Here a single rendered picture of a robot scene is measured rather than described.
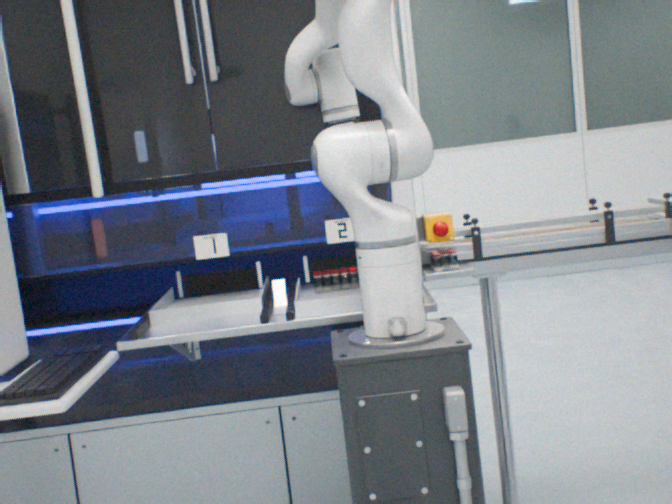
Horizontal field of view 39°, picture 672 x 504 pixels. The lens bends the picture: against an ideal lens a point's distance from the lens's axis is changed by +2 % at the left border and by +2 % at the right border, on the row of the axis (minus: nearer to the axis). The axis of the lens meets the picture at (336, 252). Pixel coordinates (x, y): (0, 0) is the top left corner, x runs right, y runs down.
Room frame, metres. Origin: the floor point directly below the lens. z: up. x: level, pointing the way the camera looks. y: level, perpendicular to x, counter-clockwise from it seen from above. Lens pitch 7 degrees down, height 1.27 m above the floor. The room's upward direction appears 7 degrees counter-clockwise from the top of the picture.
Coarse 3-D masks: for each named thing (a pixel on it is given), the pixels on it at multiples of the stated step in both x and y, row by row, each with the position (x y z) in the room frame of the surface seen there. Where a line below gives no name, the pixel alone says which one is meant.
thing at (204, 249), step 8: (200, 240) 2.37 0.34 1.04; (208, 240) 2.37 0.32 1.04; (216, 240) 2.37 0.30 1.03; (224, 240) 2.37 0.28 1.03; (200, 248) 2.37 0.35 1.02; (208, 248) 2.37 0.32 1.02; (216, 248) 2.37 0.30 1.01; (224, 248) 2.37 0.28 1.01; (200, 256) 2.37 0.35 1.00; (208, 256) 2.37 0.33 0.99; (216, 256) 2.37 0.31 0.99
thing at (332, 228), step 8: (328, 224) 2.37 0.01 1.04; (336, 224) 2.37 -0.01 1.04; (328, 232) 2.37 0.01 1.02; (336, 232) 2.37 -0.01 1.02; (344, 232) 2.37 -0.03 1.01; (352, 232) 2.37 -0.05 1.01; (328, 240) 2.37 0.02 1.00; (336, 240) 2.37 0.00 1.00; (344, 240) 2.37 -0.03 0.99; (352, 240) 2.37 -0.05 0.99
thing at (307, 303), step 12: (300, 288) 2.31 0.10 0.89; (300, 300) 2.20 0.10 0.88; (312, 300) 2.00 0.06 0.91; (324, 300) 2.00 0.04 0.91; (336, 300) 2.00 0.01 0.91; (348, 300) 2.00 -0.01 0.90; (360, 300) 2.00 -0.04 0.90; (300, 312) 2.00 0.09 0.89; (312, 312) 2.00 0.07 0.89; (324, 312) 2.00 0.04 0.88; (336, 312) 2.00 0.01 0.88
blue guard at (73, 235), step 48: (144, 192) 2.37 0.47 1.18; (192, 192) 2.37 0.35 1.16; (240, 192) 2.37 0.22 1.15; (288, 192) 2.37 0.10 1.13; (384, 192) 2.38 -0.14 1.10; (48, 240) 2.37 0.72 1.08; (96, 240) 2.37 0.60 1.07; (144, 240) 2.37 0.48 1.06; (192, 240) 2.37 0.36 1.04; (240, 240) 2.37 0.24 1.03; (288, 240) 2.37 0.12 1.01
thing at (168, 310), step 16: (160, 304) 2.24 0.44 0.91; (176, 304) 2.36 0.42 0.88; (192, 304) 2.33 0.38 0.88; (208, 304) 2.11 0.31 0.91; (224, 304) 2.11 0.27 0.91; (240, 304) 2.11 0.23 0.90; (256, 304) 2.11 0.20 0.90; (160, 320) 2.11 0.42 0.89; (176, 320) 2.11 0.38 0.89; (192, 320) 2.11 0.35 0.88
